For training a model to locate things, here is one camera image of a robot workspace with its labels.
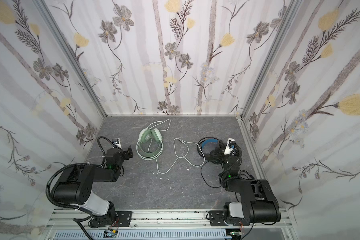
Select black mounting plate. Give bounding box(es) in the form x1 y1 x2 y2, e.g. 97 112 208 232
206 210 227 227
114 211 133 228

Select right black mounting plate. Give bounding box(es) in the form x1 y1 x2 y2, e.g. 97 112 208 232
206 210 227 227

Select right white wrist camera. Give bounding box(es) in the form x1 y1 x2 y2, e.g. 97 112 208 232
224 138 237 155

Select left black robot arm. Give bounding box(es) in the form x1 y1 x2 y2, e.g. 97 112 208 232
46 146 134 228

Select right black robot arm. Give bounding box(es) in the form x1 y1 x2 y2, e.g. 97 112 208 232
210 139 281 227

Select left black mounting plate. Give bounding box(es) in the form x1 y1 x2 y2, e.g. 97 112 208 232
114 211 133 228

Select white slotted cable duct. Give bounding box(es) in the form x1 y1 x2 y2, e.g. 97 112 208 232
52 229 232 240

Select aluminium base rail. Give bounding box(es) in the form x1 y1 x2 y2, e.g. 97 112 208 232
46 209 295 232

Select green white headphones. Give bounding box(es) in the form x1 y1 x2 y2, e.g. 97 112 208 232
136 128 164 161

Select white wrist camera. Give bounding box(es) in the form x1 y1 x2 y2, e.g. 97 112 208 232
224 138 237 155
111 138 122 149

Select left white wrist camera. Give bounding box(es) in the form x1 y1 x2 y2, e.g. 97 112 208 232
111 138 122 149

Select black blue headphones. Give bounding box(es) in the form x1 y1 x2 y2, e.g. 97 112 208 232
198 137 225 165

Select black headphone cable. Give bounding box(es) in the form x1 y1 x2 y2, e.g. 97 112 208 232
200 158 253 205

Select left black corrugated conduit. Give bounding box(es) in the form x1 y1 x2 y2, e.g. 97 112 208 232
46 163 94 210

